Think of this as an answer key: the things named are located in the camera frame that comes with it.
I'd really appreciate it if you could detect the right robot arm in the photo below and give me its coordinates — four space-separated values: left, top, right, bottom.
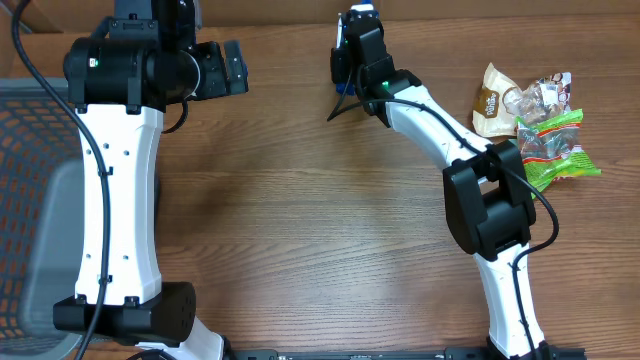
330 1 586 359

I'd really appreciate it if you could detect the green snack bag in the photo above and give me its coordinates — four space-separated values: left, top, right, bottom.
516 109 601 192

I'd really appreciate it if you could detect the white barcode scanner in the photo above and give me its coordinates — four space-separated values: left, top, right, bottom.
336 13 346 49

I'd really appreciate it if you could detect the grey plastic basket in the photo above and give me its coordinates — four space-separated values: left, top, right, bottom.
1 78 105 359

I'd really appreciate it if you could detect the beige brown pastry bag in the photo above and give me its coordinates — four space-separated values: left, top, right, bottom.
472 63 572 137

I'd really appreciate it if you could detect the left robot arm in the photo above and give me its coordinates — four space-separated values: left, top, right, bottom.
53 0 248 359

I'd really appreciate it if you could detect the blue Oreo cookie pack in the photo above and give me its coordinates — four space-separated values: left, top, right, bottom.
330 0 379 95

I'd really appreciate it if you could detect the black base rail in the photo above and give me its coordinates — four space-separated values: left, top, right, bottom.
229 347 586 360

